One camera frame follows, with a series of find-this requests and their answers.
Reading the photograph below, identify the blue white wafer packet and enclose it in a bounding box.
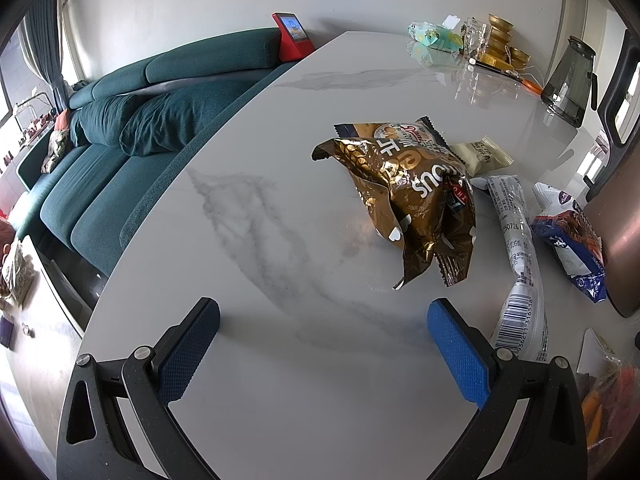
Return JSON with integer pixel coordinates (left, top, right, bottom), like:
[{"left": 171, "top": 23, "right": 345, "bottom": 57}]
[{"left": 530, "top": 181, "right": 608, "bottom": 304}]

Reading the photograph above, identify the dark teal curtain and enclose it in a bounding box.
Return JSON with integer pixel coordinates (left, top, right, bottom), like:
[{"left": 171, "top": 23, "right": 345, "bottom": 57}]
[{"left": 22, "top": 0, "right": 68, "bottom": 111}]

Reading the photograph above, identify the long white snack packet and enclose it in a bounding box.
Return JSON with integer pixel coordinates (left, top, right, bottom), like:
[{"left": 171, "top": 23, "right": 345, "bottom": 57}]
[{"left": 485, "top": 175, "right": 550, "bottom": 363}]

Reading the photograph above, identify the black tea tray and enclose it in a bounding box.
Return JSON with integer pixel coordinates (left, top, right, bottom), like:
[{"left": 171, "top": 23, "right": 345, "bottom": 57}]
[{"left": 470, "top": 57, "right": 521, "bottom": 78}]

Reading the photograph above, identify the beige small snack packet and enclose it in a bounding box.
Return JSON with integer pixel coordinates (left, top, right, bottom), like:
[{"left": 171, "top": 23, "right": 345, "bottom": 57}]
[{"left": 448, "top": 136, "right": 515, "bottom": 177}]

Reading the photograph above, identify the red smart display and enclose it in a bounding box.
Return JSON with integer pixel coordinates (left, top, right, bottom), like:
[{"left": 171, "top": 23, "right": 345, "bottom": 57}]
[{"left": 271, "top": 11, "right": 316, "bottom": 61}]

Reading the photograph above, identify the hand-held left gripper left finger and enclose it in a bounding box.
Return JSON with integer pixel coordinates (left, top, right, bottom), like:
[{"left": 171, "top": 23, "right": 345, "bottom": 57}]
[{"left": 56, "top": 296, "right": 221, "bottom": 480}]

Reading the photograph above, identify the stack of gold bowls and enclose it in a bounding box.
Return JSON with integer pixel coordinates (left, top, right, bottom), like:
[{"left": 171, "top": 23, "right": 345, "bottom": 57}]
[{"left": 482, "top": 13, "right": 532, "bottom": 70}]

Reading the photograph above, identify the clear bag of colourful snacks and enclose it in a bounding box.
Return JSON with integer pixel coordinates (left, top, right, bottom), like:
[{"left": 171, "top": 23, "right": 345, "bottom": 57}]
[{"left": 575, "top": 328, "right": 640, "bottom": 480}]

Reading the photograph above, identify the gold brown snack bag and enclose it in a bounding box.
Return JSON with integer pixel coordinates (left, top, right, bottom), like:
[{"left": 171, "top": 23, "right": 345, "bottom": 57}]
[{"left": 311, "top": 135, "right": 478, "bottom": 291}]

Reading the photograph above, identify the white coffee table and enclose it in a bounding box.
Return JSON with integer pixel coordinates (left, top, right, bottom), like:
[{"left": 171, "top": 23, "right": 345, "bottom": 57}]
[{"left": 0, "top": 232, "right": 93, "bottom": 461}]

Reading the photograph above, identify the clear bag of nuts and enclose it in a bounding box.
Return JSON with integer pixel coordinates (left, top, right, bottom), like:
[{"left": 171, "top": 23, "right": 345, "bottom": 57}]
[{"left": 0, "top": 240, "right": 36, "bottom": 306}]

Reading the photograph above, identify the dark glass pitcher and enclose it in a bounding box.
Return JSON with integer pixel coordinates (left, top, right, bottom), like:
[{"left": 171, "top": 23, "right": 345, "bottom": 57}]
[{"left": 541, "top": 36, "right": 598, "bottom": 128}]

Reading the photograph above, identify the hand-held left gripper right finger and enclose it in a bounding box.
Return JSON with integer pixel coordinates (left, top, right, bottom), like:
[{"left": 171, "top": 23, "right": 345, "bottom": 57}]
[{"left": 426, "top": 297, "right": 587, "bottom": 480}]

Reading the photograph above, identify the teal sofa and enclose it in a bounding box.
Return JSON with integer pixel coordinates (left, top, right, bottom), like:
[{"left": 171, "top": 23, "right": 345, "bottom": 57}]
[{"left": 15, "top": 27, "right": 301, "bottom": 278}]

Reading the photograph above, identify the patterned pillow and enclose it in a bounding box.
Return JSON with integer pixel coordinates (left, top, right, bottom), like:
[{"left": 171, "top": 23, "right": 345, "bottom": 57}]
[{"left": 41, "top": 127, "right": 73, "bottom": 173}]

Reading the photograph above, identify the glass jar with lid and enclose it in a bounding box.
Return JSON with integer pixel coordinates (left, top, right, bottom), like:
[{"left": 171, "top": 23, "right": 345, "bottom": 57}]
[{"left": 462, "top": 16, "right": 488, "bottom": 59}]

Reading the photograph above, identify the brown cream snack packet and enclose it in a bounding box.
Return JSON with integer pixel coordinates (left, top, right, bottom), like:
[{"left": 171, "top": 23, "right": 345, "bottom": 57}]
[{"left": 334, "top": 116, "right": 451, "bottom": 161}]

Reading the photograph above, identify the teal sofa cushion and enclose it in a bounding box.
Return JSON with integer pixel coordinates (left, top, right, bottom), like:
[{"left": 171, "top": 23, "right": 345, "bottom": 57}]
[
  {"left": 120, "top": 87, "right": 241, "bottom": 156},
  {"left": 70, "top": 94, "right": 146, "bottom": 147}
]

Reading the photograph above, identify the pink striped snack packet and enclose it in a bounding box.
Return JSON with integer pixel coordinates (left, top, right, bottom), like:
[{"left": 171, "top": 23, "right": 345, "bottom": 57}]
[{"left": 589, "top": 140, "right": 610, "bottom": 173}]

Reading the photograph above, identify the green wet wipes pack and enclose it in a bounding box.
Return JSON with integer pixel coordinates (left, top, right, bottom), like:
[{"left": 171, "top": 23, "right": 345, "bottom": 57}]
[{"left": 407, "top": 15, "right": 463, "bottom": 53}]

